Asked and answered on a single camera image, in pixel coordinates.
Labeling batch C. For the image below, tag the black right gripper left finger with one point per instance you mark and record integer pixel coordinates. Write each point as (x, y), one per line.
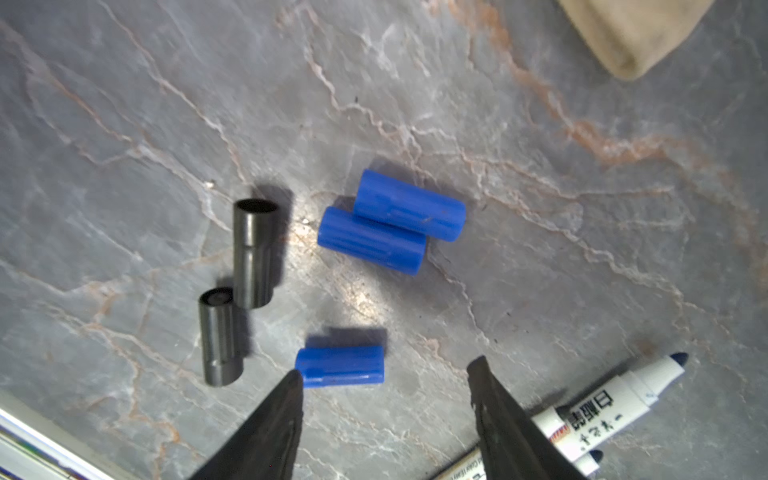
(265, 446)

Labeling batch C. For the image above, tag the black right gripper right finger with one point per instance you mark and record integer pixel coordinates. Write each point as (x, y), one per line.
(511, 445)

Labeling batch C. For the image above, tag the blue pen cap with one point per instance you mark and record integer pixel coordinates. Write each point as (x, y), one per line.
(341, 366)
(387, 200)
(385, 245)

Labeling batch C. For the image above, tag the black pen cap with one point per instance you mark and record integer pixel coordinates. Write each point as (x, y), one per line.
(255, 228)
(223, 362)

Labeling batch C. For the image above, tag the white whiteboard marker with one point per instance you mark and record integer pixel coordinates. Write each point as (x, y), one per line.
(471, 466)
(578, 430)

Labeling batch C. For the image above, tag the cream work glove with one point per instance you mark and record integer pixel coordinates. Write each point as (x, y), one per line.
(628, 38)

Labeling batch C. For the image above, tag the aluminium front rail base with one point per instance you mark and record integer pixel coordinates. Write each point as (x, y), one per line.
(34, 447)

